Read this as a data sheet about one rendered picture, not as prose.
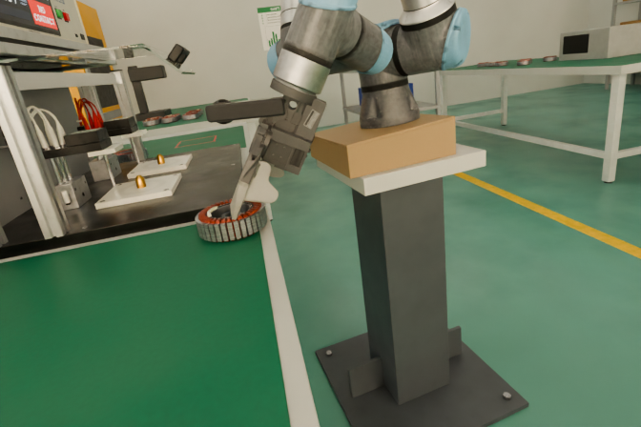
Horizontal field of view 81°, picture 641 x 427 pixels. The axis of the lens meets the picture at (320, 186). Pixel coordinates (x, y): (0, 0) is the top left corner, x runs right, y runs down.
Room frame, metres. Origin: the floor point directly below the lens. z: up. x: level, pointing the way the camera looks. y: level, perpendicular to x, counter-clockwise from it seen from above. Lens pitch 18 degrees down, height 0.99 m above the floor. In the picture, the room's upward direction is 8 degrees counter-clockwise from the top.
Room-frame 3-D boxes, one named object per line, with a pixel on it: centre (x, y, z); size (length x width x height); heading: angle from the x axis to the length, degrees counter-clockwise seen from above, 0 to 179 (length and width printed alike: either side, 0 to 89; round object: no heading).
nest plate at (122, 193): (0.82, 0.40, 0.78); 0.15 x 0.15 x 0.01; 10
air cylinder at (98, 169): (1.03, 0.58, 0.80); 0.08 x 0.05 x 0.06; 10
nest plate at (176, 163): (1.06, 0.44, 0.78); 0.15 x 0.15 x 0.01; 10
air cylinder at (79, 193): (0.80, 0.54, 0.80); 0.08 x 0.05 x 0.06; 10
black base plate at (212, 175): (0.94, 0.43, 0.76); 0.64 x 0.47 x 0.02; 10
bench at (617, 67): (3.41, -2.10, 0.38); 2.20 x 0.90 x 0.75; 10
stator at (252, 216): (0.58, 0.15, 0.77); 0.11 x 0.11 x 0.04
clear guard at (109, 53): (0.83, 0.40, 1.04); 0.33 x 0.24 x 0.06; 100
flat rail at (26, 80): (0.92, 0.51, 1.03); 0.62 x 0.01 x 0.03; 10
